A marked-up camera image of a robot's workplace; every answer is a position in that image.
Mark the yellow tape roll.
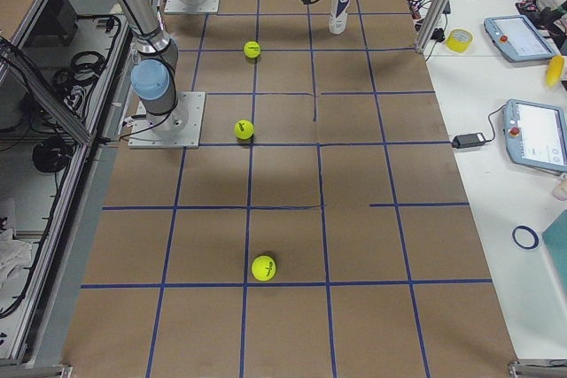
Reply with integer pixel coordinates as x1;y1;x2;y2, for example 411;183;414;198
446;28;473;53

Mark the tennis ball near camera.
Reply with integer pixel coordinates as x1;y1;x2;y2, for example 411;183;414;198
251;254;276;282

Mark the blue tape ring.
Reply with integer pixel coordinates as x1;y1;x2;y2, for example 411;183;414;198
512;225;540;250

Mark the teach pendant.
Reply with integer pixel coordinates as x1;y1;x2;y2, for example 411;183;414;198
484;15;555;63
502;99;566;174

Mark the yellow banana toy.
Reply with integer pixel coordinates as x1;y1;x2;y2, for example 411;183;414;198
545;55;566;88

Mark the teal box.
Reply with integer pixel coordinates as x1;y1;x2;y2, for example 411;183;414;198
543;211;567;287

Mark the teach pendant far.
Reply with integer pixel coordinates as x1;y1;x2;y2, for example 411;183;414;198
484;15;555;63

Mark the clear tennis ball can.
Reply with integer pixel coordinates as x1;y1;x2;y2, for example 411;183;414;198
329;0;351;35

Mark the teach pendant near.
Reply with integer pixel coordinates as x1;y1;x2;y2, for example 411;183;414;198
502;99;566;174

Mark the tennis ball centre row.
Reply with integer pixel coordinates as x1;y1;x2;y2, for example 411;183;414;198
243;41;261;59

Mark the black power adapter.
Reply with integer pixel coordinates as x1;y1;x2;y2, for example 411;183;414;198
451;133;486;149

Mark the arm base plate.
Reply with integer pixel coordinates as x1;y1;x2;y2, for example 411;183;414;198
128;91;206;149
165;0;220;15

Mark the tennis ball near base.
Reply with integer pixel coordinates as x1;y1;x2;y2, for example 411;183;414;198
234;120;254;141

